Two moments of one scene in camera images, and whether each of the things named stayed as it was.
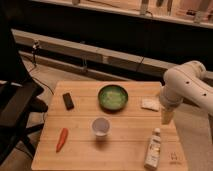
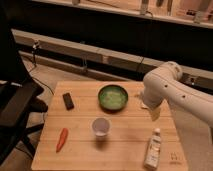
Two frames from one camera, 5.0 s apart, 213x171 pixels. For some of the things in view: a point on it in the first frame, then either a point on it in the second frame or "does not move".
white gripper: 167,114 to 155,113
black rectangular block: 68,101 does not move
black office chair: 20,97 does not move
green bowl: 113,97 does not move
